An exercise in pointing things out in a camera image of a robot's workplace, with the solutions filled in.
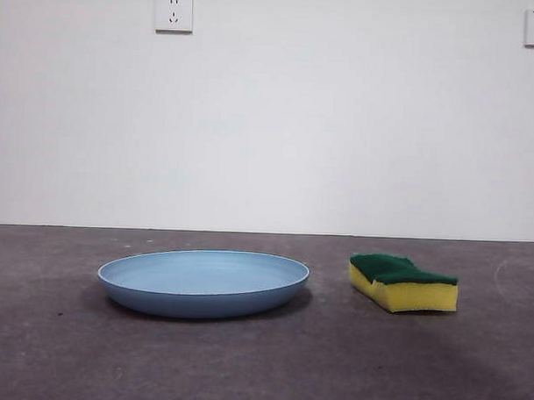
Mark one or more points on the yellow sponge with green pad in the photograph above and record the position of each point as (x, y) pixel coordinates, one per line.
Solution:
(415, 295)

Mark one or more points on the blue round plate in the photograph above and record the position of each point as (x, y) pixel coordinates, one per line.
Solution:
(203, 281)

